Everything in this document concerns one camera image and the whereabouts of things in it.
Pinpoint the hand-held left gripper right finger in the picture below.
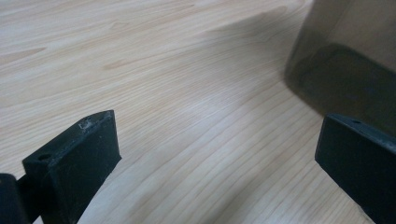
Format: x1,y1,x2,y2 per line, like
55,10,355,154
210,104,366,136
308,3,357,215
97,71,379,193
314,113,396,224

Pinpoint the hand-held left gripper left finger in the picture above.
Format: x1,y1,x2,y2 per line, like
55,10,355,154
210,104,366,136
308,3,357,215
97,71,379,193
21,109,122,224

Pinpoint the brown transparent plastic container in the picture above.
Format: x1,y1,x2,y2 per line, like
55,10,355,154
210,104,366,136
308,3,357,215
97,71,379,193
284,0,396,138

